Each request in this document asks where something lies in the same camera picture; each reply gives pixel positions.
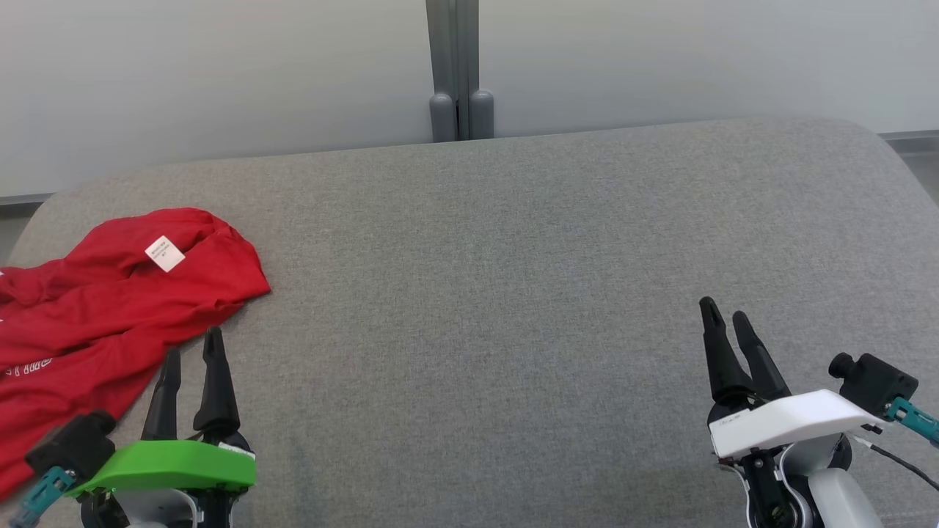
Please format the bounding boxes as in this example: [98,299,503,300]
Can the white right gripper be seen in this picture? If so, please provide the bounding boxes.
[699,296,885,528]

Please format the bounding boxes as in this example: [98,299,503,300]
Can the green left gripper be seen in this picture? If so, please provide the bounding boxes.
[65,326,257,528]

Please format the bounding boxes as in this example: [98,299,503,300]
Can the red shorts with white panel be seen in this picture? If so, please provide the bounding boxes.
[0,293,250,503]

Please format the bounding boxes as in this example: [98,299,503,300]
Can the red jersey with striped trim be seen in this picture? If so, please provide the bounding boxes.
[0,208,271,345]

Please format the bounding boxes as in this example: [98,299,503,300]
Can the left arm teal connector cable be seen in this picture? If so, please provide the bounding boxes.
[7,466,78,528]

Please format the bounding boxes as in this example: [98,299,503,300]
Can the arm teal connector cable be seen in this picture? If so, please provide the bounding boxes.
[7,466,78,528]
[884,396,939,448]

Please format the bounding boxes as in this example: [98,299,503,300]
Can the right arm teal connector cable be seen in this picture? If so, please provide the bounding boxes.
[884,396,939,448]

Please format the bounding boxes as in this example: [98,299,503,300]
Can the thin black cable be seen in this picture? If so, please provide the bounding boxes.
[851,433,939,492]

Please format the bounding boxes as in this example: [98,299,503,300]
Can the grey metal partition post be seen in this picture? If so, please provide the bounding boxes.
[425,0,494,142]

